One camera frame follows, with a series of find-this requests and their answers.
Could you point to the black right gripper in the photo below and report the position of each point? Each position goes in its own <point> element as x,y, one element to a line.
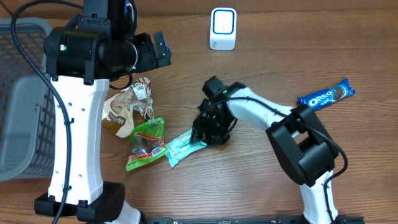
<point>198,127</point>

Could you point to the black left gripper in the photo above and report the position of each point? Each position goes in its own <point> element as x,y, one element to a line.
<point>151,60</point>

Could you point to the teal wet wipes pack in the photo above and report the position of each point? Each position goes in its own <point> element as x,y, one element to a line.
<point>181,147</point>

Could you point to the green clear snack bag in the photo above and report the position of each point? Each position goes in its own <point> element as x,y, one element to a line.
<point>148,143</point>

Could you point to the beige brown snack bag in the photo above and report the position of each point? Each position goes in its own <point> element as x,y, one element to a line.
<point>118,111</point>

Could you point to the blue Oreo cookie pack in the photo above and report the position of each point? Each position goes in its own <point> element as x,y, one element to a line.
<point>323,98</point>

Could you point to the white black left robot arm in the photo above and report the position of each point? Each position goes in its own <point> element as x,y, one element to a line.
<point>83,58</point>

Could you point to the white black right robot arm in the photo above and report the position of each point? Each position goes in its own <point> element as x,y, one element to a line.
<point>300,142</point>

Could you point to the white barcode scanner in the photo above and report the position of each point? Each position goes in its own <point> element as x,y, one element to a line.
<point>223,28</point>

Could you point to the grey plastic mesh basket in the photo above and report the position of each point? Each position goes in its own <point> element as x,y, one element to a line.
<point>27,116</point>

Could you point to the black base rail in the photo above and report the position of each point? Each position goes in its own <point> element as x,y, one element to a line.
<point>278,220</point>

